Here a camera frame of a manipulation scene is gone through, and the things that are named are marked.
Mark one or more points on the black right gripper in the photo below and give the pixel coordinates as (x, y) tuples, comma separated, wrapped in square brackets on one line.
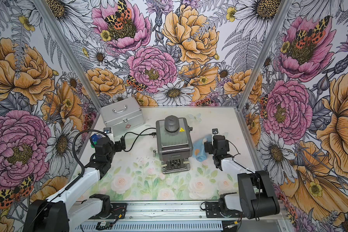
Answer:
[(208, 147)]

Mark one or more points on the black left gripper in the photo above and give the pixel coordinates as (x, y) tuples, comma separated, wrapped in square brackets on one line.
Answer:
[(119, 147)]

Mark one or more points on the blue patterned cleaning cloth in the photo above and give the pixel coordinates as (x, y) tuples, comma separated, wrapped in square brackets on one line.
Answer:
[(199, 149)]

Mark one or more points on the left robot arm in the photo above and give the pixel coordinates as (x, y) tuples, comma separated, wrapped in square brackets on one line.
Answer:
[(59, 212)]

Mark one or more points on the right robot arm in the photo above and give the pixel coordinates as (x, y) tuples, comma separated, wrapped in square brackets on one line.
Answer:
[(255, 197)]

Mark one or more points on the grey coffee machine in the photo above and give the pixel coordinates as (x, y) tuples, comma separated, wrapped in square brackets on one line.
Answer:
[(174, 144)]

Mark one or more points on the silver metal case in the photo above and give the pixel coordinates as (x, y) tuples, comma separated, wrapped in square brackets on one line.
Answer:
[(122, 116)]

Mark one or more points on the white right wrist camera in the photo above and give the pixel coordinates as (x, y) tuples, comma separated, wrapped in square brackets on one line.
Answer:
[(215, 131)]

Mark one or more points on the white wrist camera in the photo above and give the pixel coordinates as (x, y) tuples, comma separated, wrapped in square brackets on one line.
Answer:
[(215, 131), (108, 131)]

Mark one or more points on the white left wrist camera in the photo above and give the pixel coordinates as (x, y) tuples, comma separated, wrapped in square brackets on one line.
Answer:
[(108, 131)]

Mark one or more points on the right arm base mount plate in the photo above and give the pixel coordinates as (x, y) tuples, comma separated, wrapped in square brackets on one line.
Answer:
[(214, 210)]

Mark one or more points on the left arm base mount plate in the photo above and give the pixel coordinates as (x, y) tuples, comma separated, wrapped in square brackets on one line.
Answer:
[(118, 211)]

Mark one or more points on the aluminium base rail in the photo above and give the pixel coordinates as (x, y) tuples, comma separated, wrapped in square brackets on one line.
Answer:
[(167, 211)]

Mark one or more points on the white vented cable duct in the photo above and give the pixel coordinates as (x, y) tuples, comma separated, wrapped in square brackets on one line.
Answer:
[(151, 226)]

